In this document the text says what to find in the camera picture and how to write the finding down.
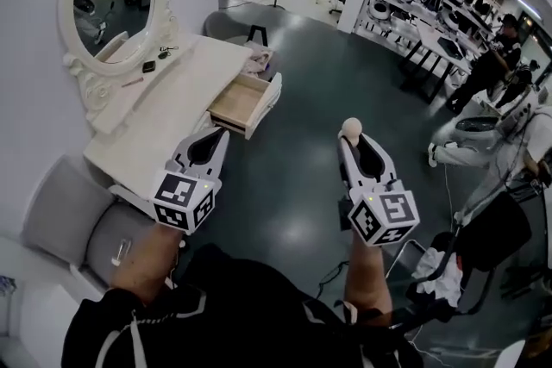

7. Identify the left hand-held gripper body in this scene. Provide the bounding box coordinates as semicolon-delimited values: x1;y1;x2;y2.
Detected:
148;159;223;236

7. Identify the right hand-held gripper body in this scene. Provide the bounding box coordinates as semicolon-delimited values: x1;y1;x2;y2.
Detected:
337;177;421;248

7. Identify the beige round makeup sponge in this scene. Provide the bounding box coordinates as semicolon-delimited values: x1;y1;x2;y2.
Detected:
340;116;364;148

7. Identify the wooden vanity drawer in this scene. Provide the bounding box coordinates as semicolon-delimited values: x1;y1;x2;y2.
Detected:
207;72;284;140

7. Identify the person's left forearm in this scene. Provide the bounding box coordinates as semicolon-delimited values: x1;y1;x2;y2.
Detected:
109;222;187;303

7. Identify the person's right forearm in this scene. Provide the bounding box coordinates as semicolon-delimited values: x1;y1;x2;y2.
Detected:
342;233;394;315

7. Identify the white vanity table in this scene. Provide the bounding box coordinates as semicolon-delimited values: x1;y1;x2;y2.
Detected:
83;34;284;191

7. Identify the white crumpled cloth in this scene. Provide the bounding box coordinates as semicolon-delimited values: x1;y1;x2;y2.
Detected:
411;246;464;308

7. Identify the white round device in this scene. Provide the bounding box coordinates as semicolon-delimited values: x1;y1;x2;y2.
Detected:
448;115;502;148

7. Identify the grey padded stool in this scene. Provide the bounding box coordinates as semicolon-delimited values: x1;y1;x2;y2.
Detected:
20;154;176;294

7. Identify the beige cloth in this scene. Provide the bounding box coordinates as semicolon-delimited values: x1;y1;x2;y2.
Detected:
241;42;276;79

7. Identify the black chair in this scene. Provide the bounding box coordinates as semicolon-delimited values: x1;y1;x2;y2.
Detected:
386;190;533;318

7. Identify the black-legged work table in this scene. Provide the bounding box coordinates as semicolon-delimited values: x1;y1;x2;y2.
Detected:
397;19;478;105

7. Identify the person's black hooded jacket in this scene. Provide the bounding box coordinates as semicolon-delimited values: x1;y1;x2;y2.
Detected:
61;244;435;368

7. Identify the grey upholstered chair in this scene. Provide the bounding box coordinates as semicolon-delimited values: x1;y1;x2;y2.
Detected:
204;9;282;58

